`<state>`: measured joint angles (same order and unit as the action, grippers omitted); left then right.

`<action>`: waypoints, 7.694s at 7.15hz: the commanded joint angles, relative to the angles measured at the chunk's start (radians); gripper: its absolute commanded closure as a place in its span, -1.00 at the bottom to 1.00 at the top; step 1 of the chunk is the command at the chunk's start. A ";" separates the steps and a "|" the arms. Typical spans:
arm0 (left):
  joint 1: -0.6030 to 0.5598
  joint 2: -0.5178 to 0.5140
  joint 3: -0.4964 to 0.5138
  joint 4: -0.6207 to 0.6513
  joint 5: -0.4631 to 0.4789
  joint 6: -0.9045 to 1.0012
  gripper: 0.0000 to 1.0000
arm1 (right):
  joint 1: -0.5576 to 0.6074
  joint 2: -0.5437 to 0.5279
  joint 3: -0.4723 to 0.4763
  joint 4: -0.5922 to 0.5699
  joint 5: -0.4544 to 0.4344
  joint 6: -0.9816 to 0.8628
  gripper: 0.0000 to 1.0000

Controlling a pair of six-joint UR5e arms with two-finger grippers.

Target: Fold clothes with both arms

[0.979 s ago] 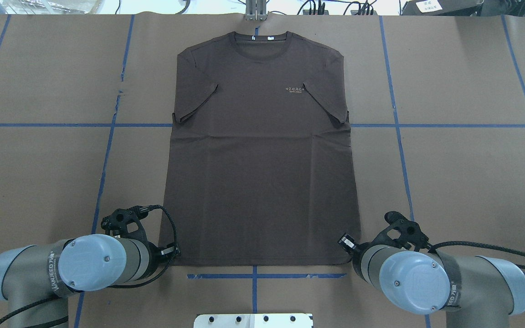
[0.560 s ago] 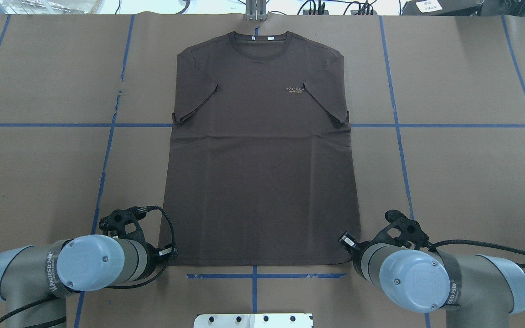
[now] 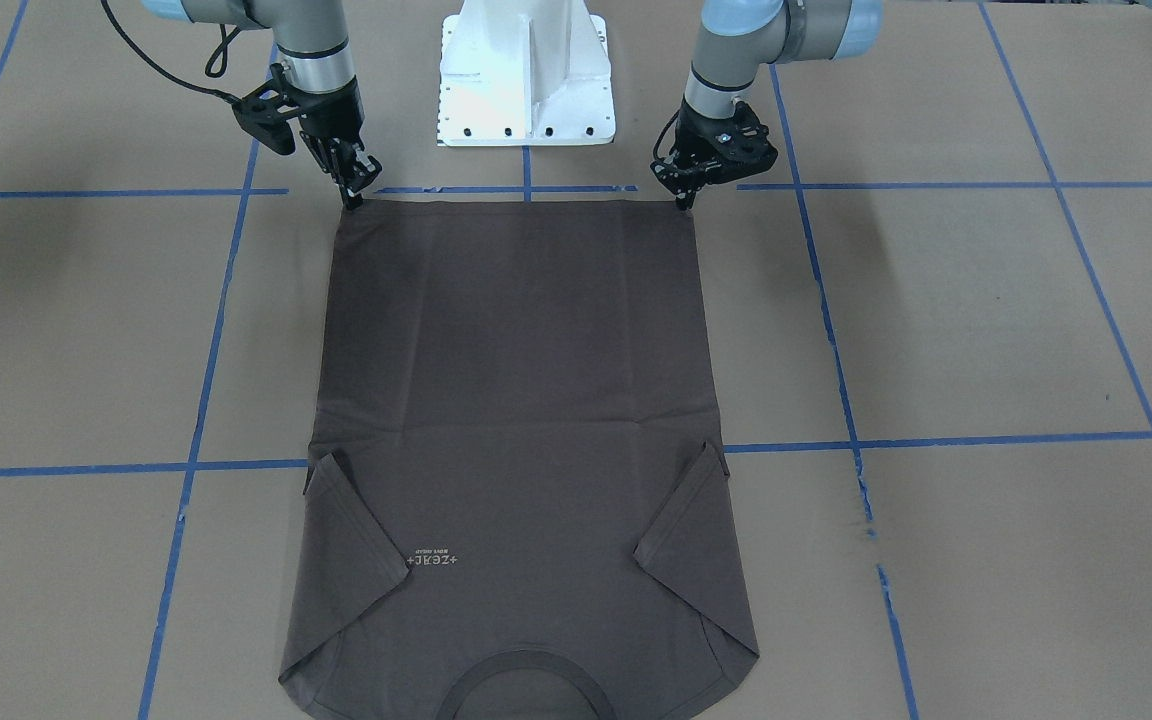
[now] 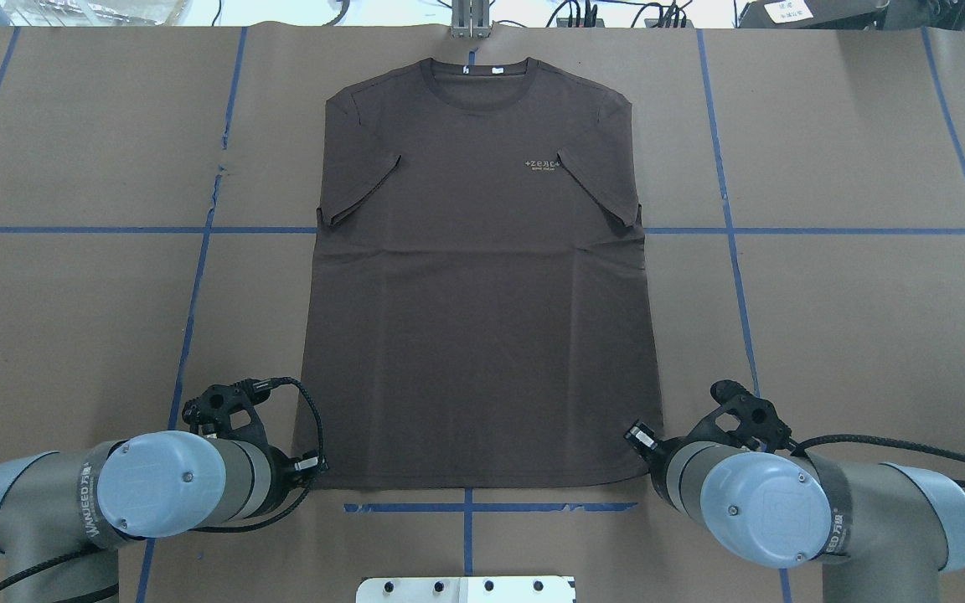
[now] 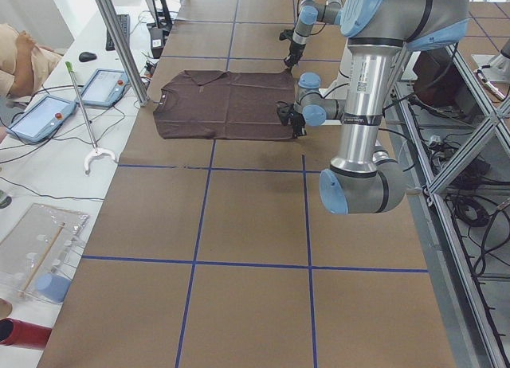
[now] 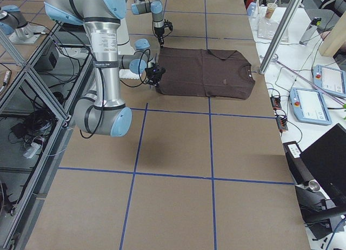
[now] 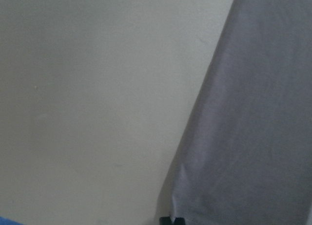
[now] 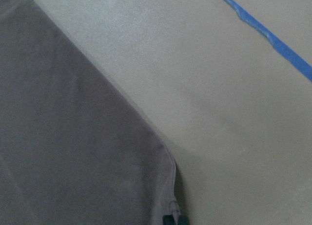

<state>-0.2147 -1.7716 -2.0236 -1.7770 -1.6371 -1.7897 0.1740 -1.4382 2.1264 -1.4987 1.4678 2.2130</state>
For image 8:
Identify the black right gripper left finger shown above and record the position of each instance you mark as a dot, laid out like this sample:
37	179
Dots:
168	220

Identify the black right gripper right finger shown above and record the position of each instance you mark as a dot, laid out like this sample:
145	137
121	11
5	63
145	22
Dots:
183	220

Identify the dark brown t-shirt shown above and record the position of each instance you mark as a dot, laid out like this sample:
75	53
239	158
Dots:
73	151

